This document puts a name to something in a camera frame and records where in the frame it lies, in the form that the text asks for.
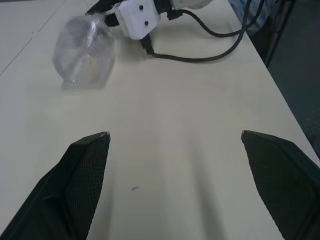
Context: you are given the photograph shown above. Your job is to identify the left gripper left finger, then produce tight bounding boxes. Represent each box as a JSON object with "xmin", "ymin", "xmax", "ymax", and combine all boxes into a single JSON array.
[{"xmin": 0, "ymin": 131, "xmax": 111, "ymax": 240}]

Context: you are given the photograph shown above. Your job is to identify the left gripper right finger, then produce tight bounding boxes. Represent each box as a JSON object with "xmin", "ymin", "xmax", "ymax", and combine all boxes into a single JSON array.
[{"xmin": 240, "ymin": 129, "xmax": 320, "ymax": 240}]

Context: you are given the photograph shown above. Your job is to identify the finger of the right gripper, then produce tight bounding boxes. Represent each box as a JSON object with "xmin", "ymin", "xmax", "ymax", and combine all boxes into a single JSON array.
[{"xmin": 84, "ymin": 0, "xmax": 124, "ymax": 17}]

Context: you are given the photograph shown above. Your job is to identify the clear wine glass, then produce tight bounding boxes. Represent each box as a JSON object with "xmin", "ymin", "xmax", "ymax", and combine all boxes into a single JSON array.
[{"xmin": 51, "ymin": 13, "xmax": 117, "ymax": 91}]

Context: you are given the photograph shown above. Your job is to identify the blue denim jeans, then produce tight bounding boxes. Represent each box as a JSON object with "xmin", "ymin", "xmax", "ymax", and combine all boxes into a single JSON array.
[{"xmin": 229, "ymin": 0, "xmax": 274, "ymax": 36}]

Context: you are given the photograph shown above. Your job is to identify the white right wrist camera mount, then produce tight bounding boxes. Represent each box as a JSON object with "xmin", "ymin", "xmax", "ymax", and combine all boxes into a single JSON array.
[{"xmin": 112, "ymin": 0, "xmax": 162, "ymax": 41}]

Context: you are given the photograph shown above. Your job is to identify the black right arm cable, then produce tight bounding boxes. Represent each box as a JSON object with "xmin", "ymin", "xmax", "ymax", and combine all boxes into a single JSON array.
[{"xmin": 139, "ymin": 0, "xmax": 266, "ymax": 64}]

